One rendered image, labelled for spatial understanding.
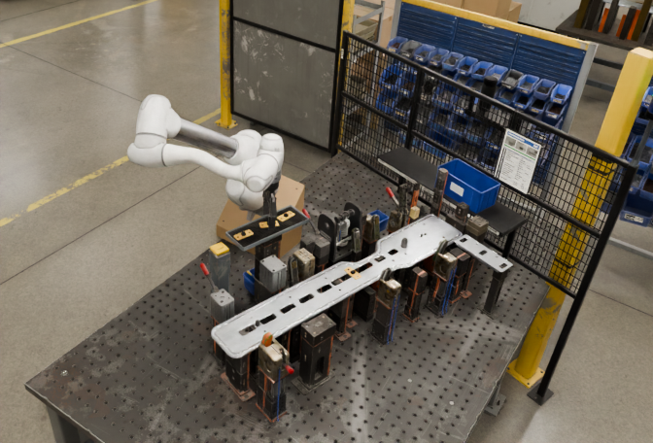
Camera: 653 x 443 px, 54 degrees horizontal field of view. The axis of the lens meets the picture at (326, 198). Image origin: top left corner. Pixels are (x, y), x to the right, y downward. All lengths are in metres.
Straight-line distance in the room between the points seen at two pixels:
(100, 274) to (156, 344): 1.55
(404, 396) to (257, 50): 3.52
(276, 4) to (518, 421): 3.48
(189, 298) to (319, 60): 2.60
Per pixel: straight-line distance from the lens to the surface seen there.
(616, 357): 4.47
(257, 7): 5.47
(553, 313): 3.72
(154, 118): 2.90
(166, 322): 3.13
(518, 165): 3.41
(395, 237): 3.18
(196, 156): 2.78
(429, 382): 2.96
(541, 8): 9.49
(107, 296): 4.34
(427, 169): 3.71
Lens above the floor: 2.92
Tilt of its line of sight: 34 degrees down
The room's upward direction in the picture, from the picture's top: 5 degrees clockwise
